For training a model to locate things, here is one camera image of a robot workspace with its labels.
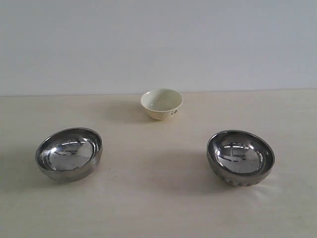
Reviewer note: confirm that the cream ceramic floral bowl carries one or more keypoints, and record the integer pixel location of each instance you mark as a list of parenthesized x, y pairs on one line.
[(161, 104)]

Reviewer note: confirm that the smooth stainless steel bowl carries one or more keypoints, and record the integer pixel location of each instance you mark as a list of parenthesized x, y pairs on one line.
[(70, 154)]

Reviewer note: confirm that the ribbed stainless steel bowl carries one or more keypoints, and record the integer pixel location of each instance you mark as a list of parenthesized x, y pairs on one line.
[(239, 158)]

